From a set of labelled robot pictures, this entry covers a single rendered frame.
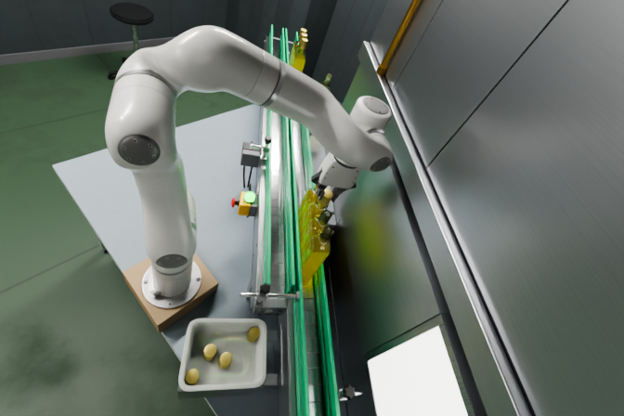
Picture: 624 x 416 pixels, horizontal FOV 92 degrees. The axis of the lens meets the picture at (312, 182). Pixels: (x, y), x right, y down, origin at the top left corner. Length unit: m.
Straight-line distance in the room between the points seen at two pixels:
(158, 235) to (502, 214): 0.71
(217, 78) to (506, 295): 0.56
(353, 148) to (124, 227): 1.09
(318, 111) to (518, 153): 0.34
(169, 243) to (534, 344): 0.72
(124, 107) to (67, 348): 1.71
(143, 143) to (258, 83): 0.20
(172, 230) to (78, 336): 1.40
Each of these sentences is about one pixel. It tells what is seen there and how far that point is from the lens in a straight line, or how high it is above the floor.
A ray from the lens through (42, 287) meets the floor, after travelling 2.28.
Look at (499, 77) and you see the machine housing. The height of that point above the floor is 1.80.
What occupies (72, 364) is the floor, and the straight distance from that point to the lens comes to 2.09.
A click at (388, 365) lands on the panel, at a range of 0.83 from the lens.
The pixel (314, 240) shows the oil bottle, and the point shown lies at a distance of 0.88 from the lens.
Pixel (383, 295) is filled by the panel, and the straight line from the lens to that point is 0.82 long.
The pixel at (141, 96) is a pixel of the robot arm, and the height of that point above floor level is 1.64.
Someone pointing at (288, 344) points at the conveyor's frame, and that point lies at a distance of 0.98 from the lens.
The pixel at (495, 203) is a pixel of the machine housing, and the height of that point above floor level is 1.68.
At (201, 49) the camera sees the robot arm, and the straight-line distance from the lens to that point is 0.51.
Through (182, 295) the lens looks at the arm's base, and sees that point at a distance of 1.20.
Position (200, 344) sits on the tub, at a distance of 1.06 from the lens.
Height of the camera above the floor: 1.97
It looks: 46 degrees down
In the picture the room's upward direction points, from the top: 25 degrees clockwise
